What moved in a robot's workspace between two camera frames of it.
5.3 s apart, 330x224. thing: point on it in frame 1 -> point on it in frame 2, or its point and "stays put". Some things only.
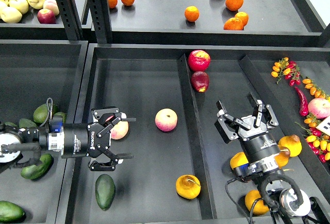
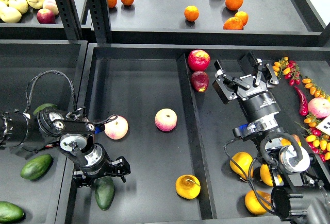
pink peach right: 319,107 stays put
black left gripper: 82,140 -> 96,161
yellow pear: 188,186 stays put
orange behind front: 243,16 stays put
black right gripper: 257,142 -> 256,98
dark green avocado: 105,190 stays put
